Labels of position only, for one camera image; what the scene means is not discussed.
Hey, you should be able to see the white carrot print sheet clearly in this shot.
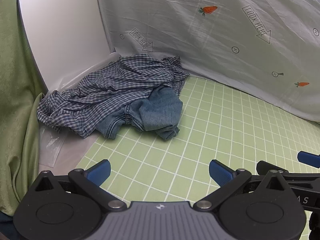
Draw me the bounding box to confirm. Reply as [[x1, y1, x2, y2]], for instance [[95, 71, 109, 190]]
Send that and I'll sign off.
[[94, 0, 320, 124]]

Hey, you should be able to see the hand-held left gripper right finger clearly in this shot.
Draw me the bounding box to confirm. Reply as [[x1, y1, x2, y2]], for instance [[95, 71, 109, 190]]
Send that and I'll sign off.
[[194, 159, 290, 210]]

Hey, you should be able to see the blue denim garment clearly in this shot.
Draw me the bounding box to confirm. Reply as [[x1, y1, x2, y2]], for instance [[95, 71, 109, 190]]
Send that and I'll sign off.
[[96, 86, 183, 141]]

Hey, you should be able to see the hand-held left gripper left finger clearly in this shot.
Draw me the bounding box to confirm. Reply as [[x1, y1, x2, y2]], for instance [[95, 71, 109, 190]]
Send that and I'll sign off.
[[32, 159, 127, 210]]

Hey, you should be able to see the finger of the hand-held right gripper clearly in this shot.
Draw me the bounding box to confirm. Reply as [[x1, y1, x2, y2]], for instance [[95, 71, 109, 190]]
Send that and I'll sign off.
[[256, 160, 320, 182], [297, 151, 320, 168]]

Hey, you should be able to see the white board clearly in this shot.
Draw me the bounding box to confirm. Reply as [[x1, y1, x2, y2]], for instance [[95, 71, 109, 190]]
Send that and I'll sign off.
[[16, 0, 120, 94]]

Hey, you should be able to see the blue plaid shirt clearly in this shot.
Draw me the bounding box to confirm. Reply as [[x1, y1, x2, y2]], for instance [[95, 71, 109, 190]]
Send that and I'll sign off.
[[37, 54, 190, 138]]

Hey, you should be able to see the clear plastic bag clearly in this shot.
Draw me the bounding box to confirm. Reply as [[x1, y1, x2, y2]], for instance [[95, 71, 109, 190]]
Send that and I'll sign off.
[[39, 126, 66, 167]]

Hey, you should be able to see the green curtain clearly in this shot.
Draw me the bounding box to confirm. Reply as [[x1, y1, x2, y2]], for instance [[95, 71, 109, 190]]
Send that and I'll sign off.
[[0, 0, 47, 217]]

